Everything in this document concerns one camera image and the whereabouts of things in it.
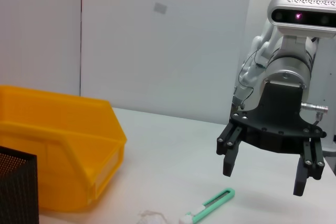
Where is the black mesh pen holder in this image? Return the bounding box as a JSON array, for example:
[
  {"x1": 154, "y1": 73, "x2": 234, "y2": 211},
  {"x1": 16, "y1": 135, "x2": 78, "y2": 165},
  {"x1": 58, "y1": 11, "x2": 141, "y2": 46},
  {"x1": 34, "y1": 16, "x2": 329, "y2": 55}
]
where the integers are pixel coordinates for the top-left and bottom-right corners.
[{"x1": 0, "y1": 145, "x2": 40, "y2": 224}]

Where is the right gripper cable with plug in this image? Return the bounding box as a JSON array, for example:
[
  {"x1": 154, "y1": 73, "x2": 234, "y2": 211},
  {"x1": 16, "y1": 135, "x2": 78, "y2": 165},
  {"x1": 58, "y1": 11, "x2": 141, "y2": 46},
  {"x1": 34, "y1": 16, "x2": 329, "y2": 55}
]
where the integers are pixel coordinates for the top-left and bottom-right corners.
[{"x1": 300, "y1": 102, "x2": 330, "y2": 126}]

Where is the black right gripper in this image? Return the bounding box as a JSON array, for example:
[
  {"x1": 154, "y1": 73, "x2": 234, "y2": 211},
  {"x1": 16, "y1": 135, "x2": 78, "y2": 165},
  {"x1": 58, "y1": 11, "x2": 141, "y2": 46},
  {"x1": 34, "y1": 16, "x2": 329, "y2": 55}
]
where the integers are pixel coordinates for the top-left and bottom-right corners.
[{"x1": 216, "y1": 78, "x2": 328, "y2": 198}]

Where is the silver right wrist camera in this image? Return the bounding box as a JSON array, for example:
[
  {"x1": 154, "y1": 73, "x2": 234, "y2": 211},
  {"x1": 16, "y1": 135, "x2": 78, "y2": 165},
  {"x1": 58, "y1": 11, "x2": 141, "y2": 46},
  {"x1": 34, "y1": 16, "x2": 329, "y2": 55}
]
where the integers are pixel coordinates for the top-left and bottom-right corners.
[{"x1": 267, "y1": 0, "x2": 336, "y2": 39}]

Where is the white paper ball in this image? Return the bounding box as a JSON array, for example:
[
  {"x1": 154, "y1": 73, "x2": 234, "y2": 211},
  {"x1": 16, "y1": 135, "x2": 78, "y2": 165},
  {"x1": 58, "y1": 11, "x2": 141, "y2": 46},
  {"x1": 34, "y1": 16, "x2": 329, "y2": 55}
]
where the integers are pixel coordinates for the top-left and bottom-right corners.
[{"x1": 138, "y1": 209, "x2": 169, "y2": 224}]

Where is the mint green utility knife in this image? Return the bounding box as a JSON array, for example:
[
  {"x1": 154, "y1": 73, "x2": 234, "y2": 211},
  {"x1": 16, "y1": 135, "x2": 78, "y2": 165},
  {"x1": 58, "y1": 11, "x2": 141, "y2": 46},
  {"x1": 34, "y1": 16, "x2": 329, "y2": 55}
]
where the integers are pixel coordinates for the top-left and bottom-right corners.
[{"x1": 178, "y1": 187, "x2": 236, "y2": 224}]

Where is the yellow plastic storage bin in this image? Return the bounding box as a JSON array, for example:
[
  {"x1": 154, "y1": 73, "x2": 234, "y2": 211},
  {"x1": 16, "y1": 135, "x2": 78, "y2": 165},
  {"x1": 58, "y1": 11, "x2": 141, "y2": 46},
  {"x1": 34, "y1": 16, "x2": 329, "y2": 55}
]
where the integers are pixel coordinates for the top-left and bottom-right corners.
[{"x1": 0, "y1": 84, "x2": 128, "y2": 213}]

